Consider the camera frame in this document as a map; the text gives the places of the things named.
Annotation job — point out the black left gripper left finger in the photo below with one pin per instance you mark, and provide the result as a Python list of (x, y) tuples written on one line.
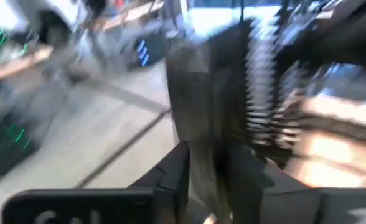
[(170, 193)]

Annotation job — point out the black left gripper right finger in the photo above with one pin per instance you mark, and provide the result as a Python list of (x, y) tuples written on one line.
[(264, 202)]

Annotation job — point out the black plastic basket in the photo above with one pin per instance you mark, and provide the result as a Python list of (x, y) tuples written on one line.
[(208, 93)]

